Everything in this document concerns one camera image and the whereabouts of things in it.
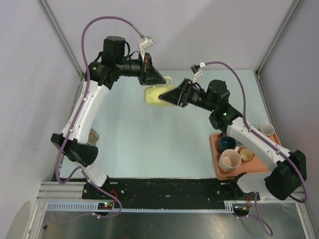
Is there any brown striped mug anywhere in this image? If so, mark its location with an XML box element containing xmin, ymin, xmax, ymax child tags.
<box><xmin>87</xmin><ymin>128</ymin><xmax>99</xmax><ymax>146</ymax></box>

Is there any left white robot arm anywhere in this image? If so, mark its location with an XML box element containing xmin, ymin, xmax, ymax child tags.
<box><xmin>51</xmin><ymin>36</ymin><xmax>166</xmax><ymax>199</ymax></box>

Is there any grey slotted cable duct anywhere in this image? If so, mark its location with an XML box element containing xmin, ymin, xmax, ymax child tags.
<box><xmin>46</xmin><ymin>202</ymin><xmax>249</xmax><ymax>213</ymax></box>

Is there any yellow mug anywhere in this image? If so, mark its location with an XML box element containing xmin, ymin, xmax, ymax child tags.
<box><xmin>144</xmin><ymin>76</ymin><xmax>175</xmax><ymax>107</ymax></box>

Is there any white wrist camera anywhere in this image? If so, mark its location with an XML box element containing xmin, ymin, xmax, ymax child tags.
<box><xmin>138</xmin><ymin>36</ymin><xmax>155</xmax><ymax>61</ymax></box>
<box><xmin>190</xmin><ymin>62</ymin><xmax>205</xmax><ymax>83</ymax></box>

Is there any orange plastic tray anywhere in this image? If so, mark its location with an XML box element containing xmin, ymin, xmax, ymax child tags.
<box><xmin>209</xmin><ymin>131</ymin><xmax>284</xmax><ymax>180</ymax></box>

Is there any large pink mug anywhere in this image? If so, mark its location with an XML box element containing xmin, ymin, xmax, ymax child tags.
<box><xmin>218</xmin><ymin>149</ymin><xmax>242</xmax><ymax>173</ymax></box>

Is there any pink textured mug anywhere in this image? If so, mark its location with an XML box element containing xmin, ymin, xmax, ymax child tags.
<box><xmin>235</xmin><ymin>146</ymin><xmax>254</xmax><ymax>162</ymax></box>

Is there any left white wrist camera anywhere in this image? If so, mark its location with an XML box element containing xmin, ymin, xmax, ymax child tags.
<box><xmin>138</xmin><ymin>36</ymin><xmax>155</xmax><ymax>61</ymax></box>

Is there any left aluminium frame post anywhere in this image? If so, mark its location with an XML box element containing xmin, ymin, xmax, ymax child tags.
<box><xmin>37</xmin><ymin>0</ymin><xmax>83</xmax><ymax>79</ymax></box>

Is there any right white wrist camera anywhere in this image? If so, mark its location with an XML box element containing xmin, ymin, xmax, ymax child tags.
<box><xmin>190</xmin><ymin>62</ymin><xmax>205</xmax><ymax>83</ymax></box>

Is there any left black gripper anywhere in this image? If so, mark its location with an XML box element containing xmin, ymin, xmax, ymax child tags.
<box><xmin>116</xmin><ymin>52</ymin><xmax>166</xmax><ymax>86</ymax></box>

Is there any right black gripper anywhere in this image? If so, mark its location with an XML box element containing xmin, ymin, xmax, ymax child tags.
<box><xmin>159</xmin><ymin>79</ymin><xmax>216</xmax><ymax>112</ymax></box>

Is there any right aluminium frame post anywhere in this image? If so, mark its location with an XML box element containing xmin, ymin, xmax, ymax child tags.
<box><xmin>255</xmin><ymin>0</ymin><xmax>304</xmax><ymax>80</ymax></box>

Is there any blue striped ceramic mug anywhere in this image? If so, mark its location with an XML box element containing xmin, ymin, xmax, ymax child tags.
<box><xmin>217</xmin><ymin>133</ymin><xmax>236</xmax><ymax>153</ymax></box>

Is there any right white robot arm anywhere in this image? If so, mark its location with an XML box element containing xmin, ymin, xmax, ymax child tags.
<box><xmin>159</xmin><ymin>78</ymin><xmax>307</xmax><ymax>200</ymax></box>

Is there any aluminium frame post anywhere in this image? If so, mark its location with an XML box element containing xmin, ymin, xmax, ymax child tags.
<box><xmin>37</xmin><ymin>0</ymin><xmax>83</xmax><ymax>79</ymax></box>
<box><xmin>255</xmin><ymin>0</ymin><xmax>304</xmax><ymax>80</ymax></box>

